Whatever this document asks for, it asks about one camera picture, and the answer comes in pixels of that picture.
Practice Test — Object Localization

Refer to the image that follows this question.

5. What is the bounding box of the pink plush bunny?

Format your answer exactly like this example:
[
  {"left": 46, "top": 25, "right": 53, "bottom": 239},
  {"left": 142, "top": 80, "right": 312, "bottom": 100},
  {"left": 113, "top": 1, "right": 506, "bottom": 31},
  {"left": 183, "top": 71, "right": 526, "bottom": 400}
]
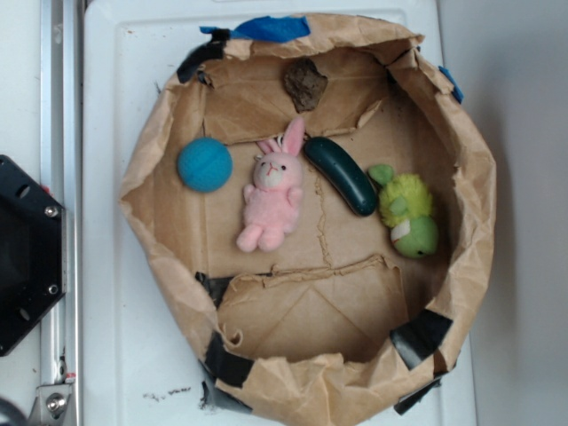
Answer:
[{"left": 236, "top": 116, "right": 305, "bottom": 253}]

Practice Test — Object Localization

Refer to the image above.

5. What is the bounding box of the brown paper bag bin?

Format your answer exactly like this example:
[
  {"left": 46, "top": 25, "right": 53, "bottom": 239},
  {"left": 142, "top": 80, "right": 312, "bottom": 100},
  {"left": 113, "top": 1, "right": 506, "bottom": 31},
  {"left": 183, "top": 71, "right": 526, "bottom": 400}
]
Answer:
[{"left": 120, "top": 13, "right": 496, "bottom": 425}]

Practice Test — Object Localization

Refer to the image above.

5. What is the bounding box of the dark green toy cucumber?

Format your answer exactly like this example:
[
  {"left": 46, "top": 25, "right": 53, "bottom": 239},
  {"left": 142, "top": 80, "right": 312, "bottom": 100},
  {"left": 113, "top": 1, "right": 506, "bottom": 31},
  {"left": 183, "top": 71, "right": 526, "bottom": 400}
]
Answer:
[{"left": 304, "top": 137, "right": 377, "bottom": 217}]

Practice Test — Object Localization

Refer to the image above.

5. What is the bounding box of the green plush turtle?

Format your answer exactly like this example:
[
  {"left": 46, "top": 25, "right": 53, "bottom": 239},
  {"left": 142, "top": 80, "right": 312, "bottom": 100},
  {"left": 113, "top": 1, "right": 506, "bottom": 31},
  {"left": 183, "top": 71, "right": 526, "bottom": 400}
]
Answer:
[{"left": 368, "top": 164, "right": 439, "bottom": 259}]

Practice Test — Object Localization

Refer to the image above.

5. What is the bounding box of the brown rock chunk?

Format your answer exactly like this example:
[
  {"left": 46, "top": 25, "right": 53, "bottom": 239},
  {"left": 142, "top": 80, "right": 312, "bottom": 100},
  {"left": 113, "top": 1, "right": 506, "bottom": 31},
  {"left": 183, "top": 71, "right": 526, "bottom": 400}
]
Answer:
[{"left": 284, "top": 58, "right": 328, "bottom": 114}]

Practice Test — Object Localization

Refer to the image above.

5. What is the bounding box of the white plastic tray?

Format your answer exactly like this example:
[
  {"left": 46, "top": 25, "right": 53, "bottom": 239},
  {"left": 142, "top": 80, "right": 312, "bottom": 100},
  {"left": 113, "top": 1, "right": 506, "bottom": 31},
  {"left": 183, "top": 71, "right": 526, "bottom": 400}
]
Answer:
[{"left": 82, "top": 0, "right": 478, "bottom": 426}]

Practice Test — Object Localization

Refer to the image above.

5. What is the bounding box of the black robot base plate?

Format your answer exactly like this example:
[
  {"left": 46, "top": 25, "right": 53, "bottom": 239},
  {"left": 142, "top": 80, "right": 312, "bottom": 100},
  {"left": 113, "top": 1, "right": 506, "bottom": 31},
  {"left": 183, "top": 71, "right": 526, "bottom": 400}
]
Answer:
[{"left": 1, "top": 154, "right": 64, "bottom": 357}]

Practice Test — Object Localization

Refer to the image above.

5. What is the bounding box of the aluminium extrusion rail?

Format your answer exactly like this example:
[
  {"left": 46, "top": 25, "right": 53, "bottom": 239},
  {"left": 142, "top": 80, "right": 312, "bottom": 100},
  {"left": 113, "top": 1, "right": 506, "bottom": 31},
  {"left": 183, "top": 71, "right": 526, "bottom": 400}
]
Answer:
[{"left": 40, "top": 1, "right": 87, "bottom": 425}]

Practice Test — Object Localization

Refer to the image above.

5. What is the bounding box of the metal corner bracket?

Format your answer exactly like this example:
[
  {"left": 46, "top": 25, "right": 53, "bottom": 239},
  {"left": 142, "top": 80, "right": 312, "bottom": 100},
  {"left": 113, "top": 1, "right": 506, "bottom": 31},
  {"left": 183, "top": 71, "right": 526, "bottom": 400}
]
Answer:
[{"left": 28, "top": 383, "right": 73, "bottom": 426}]

